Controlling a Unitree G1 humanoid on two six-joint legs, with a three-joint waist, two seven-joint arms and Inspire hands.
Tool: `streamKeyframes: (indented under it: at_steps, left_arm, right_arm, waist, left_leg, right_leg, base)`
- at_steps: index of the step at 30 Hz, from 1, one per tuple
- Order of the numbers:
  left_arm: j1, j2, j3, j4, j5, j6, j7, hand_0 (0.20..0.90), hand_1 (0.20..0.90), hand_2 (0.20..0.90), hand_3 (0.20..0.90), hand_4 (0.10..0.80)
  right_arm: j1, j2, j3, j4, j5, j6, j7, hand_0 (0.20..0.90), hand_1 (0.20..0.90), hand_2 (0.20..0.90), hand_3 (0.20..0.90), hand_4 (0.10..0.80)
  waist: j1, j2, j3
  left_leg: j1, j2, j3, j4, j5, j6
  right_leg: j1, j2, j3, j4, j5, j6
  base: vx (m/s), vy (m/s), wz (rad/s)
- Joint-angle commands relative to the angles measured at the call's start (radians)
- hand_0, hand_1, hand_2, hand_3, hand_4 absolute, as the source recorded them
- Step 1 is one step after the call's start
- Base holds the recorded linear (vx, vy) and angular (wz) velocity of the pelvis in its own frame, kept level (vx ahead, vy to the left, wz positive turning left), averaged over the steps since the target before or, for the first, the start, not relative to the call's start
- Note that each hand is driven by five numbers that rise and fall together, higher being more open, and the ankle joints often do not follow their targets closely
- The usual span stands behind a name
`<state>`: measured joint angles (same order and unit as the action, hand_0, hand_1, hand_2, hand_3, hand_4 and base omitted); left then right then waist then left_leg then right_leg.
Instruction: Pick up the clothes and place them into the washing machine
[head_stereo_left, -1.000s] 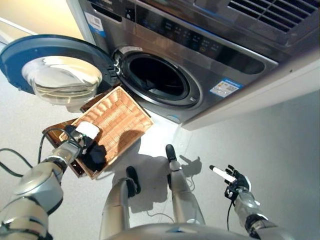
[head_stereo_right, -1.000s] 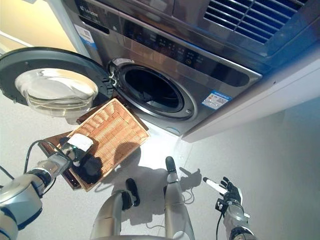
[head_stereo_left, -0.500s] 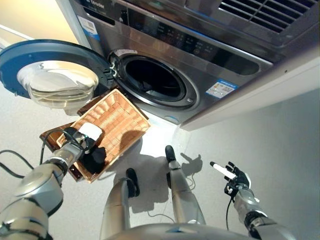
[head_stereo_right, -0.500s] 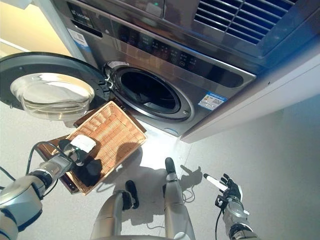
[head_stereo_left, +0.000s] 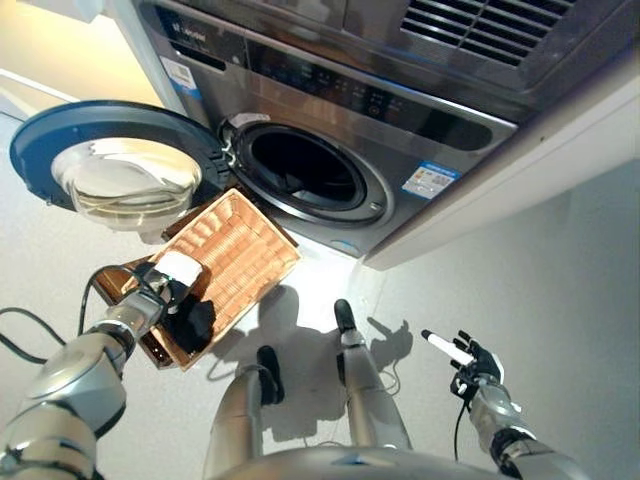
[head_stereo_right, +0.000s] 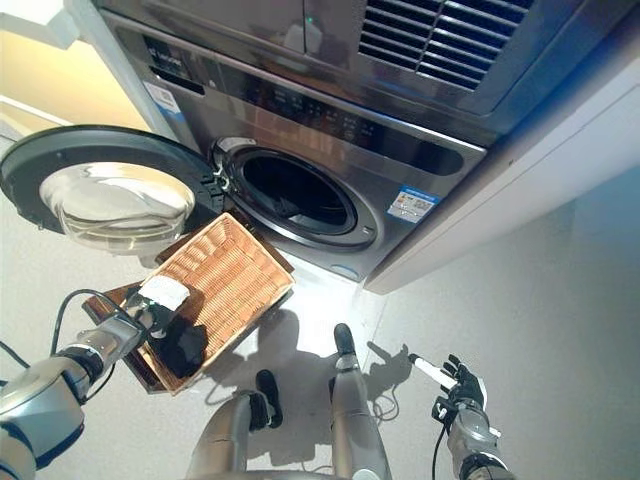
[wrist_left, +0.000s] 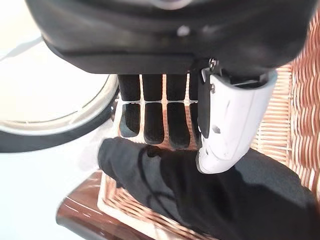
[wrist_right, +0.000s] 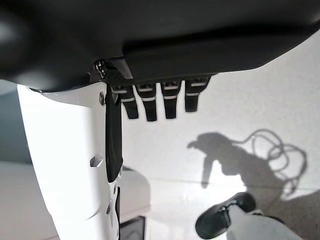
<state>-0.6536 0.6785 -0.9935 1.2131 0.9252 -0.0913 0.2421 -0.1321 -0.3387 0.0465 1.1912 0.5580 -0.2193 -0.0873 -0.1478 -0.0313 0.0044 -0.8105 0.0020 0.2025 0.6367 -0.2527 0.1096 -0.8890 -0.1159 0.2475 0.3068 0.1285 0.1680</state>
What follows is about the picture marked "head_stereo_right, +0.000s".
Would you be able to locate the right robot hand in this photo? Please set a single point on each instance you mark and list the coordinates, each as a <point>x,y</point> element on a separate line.
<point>467,387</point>

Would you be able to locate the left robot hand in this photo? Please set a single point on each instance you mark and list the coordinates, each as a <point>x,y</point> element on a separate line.
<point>162,292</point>

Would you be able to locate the black garment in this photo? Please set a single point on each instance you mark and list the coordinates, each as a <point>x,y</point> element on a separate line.
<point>185,350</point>
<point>285,206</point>

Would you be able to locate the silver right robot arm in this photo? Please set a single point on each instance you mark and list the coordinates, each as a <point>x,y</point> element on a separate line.
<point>475,430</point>

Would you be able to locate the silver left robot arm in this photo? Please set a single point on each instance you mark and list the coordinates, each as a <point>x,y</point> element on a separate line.
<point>50,390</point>

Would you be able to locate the round glass washing machine door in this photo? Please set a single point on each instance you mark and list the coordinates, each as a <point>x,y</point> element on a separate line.
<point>100,145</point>

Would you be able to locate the grey front-load washing machine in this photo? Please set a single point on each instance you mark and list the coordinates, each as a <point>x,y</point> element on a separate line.
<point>300,125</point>

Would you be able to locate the glossy dark brown stool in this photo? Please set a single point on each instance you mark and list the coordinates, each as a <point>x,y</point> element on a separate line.
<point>107,300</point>

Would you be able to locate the orange woven wicker basket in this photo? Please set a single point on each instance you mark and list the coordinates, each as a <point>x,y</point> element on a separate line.
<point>225,280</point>

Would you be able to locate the black left robot foot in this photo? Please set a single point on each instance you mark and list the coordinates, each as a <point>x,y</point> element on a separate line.
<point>267,395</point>

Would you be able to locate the blue and white base sticker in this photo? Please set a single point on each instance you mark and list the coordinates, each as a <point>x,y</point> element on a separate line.
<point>346,271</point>

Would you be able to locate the blue and white energy label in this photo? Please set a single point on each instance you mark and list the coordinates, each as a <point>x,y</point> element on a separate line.
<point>164,100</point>

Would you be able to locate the square blue white sticker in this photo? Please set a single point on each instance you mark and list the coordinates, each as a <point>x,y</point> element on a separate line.
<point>414,202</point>

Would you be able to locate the grey robot torso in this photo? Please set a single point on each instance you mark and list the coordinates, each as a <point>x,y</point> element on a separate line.
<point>275,475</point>

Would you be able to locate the cream cabinet with white counter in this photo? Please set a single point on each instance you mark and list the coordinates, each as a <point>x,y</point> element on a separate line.
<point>75,85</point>

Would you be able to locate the dark stacked tumble dryer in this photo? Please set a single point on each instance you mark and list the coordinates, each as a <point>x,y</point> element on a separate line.
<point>325,50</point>

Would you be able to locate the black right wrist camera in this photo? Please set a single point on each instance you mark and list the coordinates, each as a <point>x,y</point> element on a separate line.
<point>440,407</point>

